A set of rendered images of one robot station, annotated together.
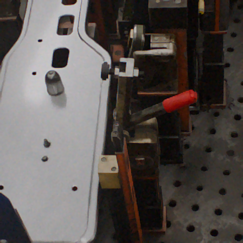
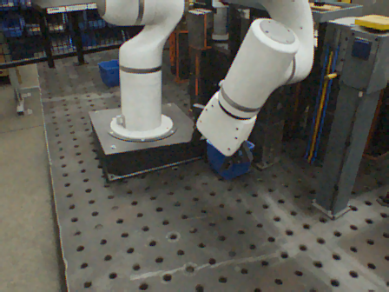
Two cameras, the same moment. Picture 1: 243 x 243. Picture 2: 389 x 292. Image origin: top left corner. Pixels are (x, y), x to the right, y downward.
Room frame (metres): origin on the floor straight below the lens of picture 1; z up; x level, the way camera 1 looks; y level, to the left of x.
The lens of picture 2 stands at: (1.76, -1.11, 1.29)
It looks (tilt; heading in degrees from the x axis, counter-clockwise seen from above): 31 degrees down; 133
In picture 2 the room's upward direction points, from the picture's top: straight up
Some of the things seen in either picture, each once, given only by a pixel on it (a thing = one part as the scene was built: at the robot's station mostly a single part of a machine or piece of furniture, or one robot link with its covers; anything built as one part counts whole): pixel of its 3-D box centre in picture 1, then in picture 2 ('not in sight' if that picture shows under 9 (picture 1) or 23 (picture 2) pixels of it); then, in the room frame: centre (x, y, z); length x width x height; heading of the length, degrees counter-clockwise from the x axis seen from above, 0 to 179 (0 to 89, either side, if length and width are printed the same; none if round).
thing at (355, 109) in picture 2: not in sight; (349, 131); (1.55, -0.39, 0.92); 0.08 x 0.08 x 0.44; 78
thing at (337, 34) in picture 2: not in sight; (334, 96); (1.43, -0.19, 0.90); 0.13 x 0.10 x 0.41; 78
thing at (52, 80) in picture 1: (53, 83); not in sight; (0.81, 0.11, 1.02); 0.03 x 0.03 x 0.07
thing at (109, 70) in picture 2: not in sight; (112, 73); (0.43, -0.26, 0.74); 0.11 x 0.10 x 0.09; 168
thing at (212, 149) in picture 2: not in sight; (229, 155); (1.25, -0.43, 0.74); 0.11 x 0.10 x 0.09; 168
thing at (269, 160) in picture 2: not in sight; (267, 91); (1.30, -0.34, 0.92); 0.10 x 0.08 x 0.45; 168
